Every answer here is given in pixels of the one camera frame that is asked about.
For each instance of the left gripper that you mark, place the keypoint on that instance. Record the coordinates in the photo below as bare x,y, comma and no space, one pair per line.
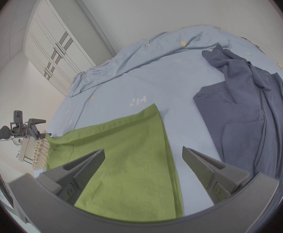
32,131

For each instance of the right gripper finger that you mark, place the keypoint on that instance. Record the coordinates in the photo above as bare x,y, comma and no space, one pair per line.
209,173

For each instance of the green shorts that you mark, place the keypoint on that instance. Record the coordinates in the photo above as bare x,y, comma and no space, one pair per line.
131,159

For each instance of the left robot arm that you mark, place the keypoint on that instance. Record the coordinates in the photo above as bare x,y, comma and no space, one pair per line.
4,133

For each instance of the round woven basket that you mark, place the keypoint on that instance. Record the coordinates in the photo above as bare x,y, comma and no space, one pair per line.
40,154

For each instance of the dark blue garment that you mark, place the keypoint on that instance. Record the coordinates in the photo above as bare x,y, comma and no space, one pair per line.
241,110

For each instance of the bed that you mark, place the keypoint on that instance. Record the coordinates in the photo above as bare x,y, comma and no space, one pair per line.
144,88

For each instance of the white wardrobe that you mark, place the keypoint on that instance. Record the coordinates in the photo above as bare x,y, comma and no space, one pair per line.
58,37

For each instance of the pale blue quilt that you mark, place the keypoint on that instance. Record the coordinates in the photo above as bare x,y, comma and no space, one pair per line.
136,54

